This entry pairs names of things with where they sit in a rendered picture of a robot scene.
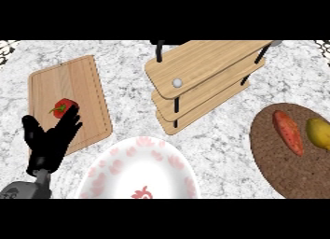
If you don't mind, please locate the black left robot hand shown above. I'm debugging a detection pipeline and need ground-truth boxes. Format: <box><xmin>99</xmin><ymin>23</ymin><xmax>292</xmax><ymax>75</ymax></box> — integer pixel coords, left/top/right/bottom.
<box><xmin>20</xmin><ymin>105</ymin><xmax>84</xmax><ymax>178</ymax></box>

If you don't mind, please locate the wooden tiered shelf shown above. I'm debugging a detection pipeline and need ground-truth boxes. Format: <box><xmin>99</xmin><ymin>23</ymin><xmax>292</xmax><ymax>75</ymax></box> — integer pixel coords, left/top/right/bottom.
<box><xmin>143</xmin><ymin>40</ymin><xmax>283</xmax><ymax>136</ymax></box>

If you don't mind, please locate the brown round placemat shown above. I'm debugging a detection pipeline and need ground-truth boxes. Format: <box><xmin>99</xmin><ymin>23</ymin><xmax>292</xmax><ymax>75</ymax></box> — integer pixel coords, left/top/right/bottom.
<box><xmin>248</xmin><ymin>103</ymin><xmax>330</xmax><ymax>200</ymax></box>

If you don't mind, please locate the red tomato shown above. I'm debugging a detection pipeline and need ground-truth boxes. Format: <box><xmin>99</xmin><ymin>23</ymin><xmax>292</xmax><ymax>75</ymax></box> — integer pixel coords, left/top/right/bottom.
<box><xmin>48</xmin><ymin>98</ymin><xmax>79</xmax><ymax>120</ymax></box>

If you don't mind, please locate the wooden cutting board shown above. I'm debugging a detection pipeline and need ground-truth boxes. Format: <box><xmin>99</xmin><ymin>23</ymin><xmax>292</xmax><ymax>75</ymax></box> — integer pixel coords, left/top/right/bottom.
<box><xmin>28</xmin><ymin>54</ymin><xmax>113</xmax><ymax>156</ymax></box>

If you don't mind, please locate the white plate with pink flowers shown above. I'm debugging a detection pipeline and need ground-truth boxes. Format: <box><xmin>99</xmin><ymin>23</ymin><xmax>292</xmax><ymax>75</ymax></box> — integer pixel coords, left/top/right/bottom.
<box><xmin>73</xmin><ymin>135</ymin><xmax>202</xmax><ymax>200</ymax></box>

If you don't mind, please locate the yellow lemon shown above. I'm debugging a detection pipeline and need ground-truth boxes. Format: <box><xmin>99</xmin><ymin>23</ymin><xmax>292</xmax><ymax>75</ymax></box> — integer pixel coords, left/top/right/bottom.
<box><xmin>305</xmin><ymin>117</ymin><xmax>330</xmax><ymax>152</ymax></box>

